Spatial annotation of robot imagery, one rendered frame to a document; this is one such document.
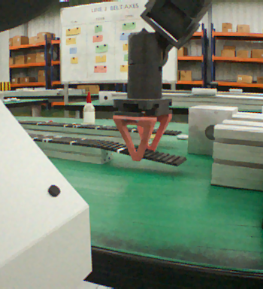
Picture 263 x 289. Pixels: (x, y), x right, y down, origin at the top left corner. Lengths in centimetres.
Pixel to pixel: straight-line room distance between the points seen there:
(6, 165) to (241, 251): 20
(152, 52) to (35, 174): 32
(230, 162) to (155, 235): 19
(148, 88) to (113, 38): 321
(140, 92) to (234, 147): 17
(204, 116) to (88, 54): 325
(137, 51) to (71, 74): 344
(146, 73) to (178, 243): 28
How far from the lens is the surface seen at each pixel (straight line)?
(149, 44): 48
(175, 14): 48
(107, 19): 375
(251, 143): 43
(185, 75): 1021
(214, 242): 29
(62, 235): 19
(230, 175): 43
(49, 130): 86
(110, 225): 31
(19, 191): 19
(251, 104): 210
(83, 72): 381
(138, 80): 48
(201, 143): 63
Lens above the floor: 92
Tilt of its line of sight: 12 degrees down
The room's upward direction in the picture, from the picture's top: straight up
